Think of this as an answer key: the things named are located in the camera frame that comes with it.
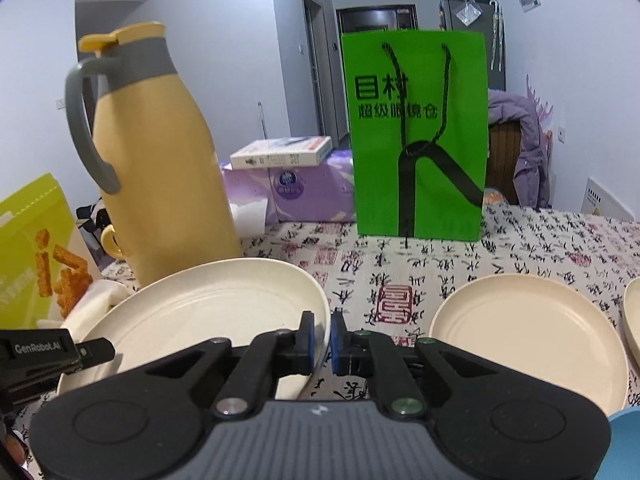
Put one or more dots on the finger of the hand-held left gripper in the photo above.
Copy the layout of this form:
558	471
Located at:
95	351

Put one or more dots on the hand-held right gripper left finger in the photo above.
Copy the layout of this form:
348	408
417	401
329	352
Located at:
309	341

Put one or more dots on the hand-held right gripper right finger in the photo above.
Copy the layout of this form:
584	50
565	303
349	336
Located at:
336	342

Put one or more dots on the cream round plate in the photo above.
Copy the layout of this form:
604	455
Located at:
200	300
525	330
634	320

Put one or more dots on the blue bowl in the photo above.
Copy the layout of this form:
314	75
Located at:
627	440

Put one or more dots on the white rubber glove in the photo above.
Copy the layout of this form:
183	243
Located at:
95	300

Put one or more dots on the calligraphy printed tablecloth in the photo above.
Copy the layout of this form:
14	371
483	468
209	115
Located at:
400	270

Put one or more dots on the yellow mug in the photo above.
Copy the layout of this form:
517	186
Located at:
109	242

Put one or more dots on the lime snack paper bag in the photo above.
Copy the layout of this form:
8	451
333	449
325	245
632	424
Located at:
30	240

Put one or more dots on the purple tissue pack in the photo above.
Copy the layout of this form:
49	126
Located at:
310	195

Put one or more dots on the green paper bag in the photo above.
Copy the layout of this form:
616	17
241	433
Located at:
380	185

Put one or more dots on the yellow thermos jug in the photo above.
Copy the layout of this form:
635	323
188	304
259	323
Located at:
160	185

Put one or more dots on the white flat box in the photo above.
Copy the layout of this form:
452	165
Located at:
280	155

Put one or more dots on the white mop pole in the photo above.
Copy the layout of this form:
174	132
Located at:
262	120

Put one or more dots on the wooden chair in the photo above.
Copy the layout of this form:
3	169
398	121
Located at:
502	160

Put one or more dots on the purple padded jacket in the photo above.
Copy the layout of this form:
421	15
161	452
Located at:
530	160

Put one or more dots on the grey interior door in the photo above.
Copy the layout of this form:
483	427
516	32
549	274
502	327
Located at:
312	70

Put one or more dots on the grey refrigerator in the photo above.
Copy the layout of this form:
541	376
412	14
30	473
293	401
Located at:
480	50

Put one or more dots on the white folded umbrella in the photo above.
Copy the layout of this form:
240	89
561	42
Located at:
495	35

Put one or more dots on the clear plastic bag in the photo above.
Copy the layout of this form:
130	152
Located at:
469	12

